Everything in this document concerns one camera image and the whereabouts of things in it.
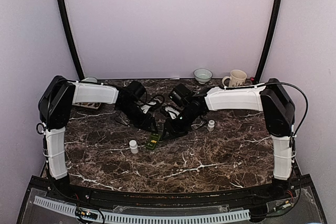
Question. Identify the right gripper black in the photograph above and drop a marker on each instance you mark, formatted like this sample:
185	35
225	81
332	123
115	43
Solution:
174	132

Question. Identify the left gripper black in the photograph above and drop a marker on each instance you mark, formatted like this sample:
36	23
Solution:
145	123

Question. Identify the green weekly pill organizer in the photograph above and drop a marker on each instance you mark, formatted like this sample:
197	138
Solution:
152	142

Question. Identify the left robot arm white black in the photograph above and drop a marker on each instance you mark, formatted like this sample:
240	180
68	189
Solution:
55	109

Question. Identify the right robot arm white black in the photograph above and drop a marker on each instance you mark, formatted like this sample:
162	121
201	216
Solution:
270	98

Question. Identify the white pill bottle front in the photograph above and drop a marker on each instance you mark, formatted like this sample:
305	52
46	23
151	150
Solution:
133	147

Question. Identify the patterned coaster under bowl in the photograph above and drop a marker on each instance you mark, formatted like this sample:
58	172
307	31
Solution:
90	105

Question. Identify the pale green bowl right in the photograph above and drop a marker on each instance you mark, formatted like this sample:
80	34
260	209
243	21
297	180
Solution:
202	76

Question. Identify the pale green bowl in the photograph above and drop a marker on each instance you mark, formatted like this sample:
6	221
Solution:
202	76
90	79

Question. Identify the pale green bowl left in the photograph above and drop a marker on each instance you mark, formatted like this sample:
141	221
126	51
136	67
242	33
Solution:
90	79

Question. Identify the cream ceramic mug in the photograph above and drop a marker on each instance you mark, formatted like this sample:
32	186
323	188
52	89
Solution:
235	79

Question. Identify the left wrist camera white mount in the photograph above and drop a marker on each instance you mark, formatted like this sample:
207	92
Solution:
156	102

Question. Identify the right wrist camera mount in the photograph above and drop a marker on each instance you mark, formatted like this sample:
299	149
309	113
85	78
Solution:
170	111

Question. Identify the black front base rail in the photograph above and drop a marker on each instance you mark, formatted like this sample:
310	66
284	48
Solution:
109	198

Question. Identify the white slotted cable duct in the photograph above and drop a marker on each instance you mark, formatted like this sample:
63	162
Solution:
113	217

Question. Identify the left black frame post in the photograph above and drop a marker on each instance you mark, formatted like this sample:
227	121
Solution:
69	38

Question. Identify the black frame post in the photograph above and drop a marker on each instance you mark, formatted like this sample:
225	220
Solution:
69	38
268	40

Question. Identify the right black frame post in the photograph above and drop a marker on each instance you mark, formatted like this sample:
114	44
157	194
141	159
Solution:
268	40

